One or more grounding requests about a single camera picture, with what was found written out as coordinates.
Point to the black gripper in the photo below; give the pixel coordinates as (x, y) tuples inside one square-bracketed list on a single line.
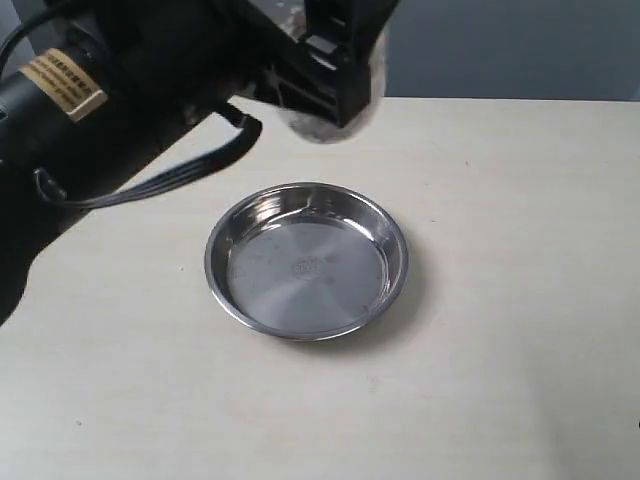
[(127, 78)]

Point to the clear plastic shaker bottle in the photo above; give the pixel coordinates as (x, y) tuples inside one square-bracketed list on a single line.
[(329, 83)]

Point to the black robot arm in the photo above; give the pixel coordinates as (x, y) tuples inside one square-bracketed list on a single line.
[(39, 203)]

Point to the round stainless steel dish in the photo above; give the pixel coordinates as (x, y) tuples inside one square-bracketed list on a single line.
[(306, 261)]

